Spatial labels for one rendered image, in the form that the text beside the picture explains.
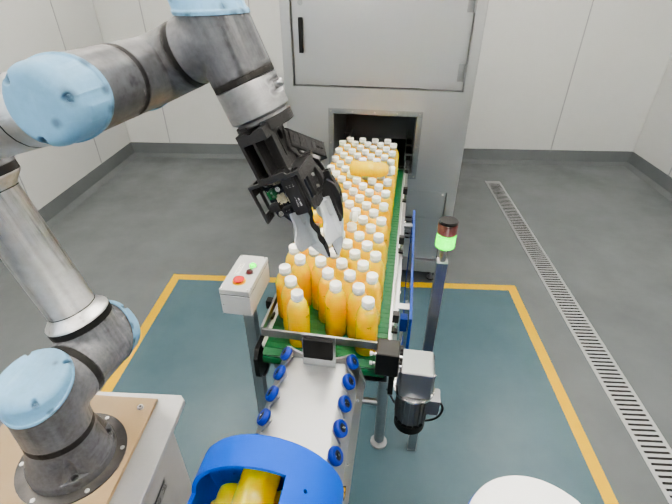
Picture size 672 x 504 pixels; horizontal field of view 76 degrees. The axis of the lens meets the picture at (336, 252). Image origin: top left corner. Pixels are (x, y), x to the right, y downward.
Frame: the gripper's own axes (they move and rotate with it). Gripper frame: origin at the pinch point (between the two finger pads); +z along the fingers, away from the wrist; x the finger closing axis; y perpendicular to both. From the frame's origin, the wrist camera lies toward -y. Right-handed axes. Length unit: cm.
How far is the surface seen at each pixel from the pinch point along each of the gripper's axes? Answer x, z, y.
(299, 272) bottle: -45, 39, -64
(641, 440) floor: 58, 198, -105
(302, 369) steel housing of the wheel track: -42, 55, -34
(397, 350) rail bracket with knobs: -14, 59, -41
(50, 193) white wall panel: -350, -3, -246
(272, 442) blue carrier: -23.0, 30.6, 8.9
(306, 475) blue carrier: -17.5, 35.8, 12.0
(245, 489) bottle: -27.1, 33.2, 15.8
